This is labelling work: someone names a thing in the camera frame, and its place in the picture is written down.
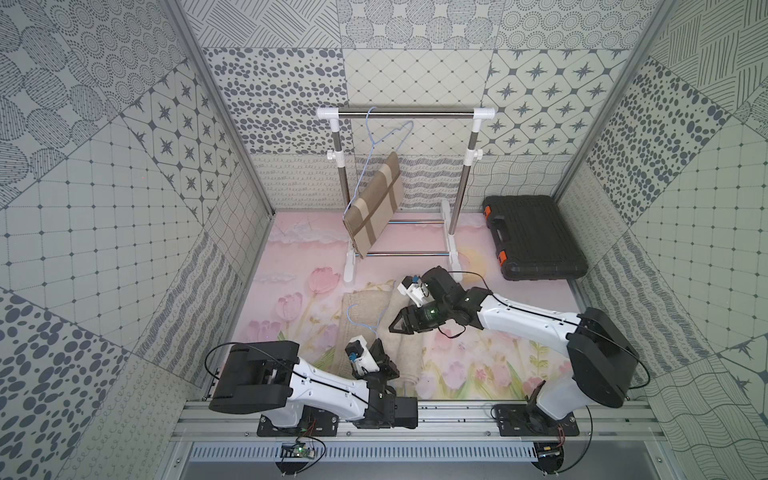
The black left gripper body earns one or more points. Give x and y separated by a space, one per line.
381 361

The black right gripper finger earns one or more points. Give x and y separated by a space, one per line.
404 326
410 316

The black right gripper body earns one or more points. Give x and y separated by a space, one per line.
434 313

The beige scarf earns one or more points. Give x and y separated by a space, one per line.
405 350

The brown plaid scarf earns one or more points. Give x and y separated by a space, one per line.
372 210

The blue wire hanger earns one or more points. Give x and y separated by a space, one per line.
364 318
378 144

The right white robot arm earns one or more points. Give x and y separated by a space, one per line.
603 362

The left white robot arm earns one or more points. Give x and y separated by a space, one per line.
271 378

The black plastic tool case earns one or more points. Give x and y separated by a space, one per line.
532 240

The green circuit board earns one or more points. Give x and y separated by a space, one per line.
298 451

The right controller board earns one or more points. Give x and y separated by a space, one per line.
549 457

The white steel clothes rack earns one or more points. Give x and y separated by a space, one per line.
449 212

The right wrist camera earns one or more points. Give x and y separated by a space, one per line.
415 289

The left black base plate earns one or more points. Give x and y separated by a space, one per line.
300 423

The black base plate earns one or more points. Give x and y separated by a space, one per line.
514 420
300 423

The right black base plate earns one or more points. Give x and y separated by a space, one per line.
514 420

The aluminium mounting rail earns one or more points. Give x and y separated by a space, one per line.
450 431

